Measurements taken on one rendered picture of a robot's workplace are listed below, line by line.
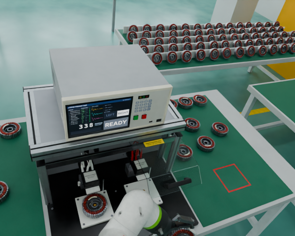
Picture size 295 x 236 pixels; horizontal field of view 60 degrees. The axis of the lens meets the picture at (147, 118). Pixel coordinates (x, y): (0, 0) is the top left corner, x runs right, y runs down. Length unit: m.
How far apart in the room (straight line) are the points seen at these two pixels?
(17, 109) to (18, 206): 1.81
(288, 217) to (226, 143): 1.09
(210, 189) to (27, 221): 0.91
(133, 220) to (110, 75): 0.56
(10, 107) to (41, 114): 1.89
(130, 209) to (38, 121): 0.56
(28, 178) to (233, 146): 1.22
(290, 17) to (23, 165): 4.14
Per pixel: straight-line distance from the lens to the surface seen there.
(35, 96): 1.31
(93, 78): 1.05
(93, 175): 1.20
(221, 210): 1.43
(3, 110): 3.07
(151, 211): 0.88
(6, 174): 1.49
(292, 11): 4.64
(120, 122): 1.07
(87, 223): 1.24
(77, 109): 0.97
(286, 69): 4.65
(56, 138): 1.09
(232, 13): 4.76
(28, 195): 1.39
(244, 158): 1.72
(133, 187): 1.34
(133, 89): 1.00
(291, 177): 1.79
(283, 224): 2.58
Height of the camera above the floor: 1.89
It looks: 41 degrees down
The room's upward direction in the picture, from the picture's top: 11 degrees clockwise
